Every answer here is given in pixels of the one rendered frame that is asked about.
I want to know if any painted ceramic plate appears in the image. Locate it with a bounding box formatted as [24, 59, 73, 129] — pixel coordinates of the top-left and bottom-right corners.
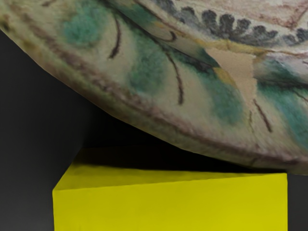
[0, 0, 308, 175]

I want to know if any yellow block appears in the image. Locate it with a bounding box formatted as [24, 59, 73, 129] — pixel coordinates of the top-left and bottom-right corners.
[52, 148, 289, 231]

